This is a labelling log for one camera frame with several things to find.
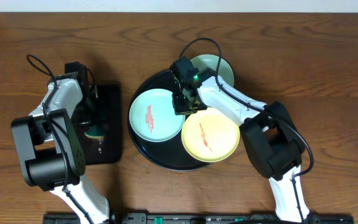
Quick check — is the rectangular black tray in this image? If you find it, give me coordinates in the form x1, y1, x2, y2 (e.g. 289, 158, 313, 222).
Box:
73, 84, 123, 165

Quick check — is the yellow plate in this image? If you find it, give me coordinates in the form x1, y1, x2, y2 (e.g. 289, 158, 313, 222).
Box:
181, 108, 240, 163

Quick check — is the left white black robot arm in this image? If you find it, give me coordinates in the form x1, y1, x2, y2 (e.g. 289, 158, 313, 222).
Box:
11, 62, 109, 223

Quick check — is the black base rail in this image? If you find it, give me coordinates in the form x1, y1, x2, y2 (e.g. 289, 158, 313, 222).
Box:
42, 212, 356, 224

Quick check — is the teal green sponge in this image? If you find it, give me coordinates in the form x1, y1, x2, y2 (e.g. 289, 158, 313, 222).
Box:
85, 125, 105, 139

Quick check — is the round black tray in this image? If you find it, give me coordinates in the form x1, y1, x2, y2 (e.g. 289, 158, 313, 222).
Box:
128, 70, 209, 171

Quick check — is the light blue plate top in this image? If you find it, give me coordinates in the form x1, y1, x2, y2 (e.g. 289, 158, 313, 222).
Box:
190, 54, 234, 87

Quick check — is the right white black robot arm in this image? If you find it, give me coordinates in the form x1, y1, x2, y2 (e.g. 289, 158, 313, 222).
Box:
170, 56, 314, 223

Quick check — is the light blue plate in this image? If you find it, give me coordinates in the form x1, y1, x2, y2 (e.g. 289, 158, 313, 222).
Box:
129, 88, 185, 142
190, 54, 234, 87

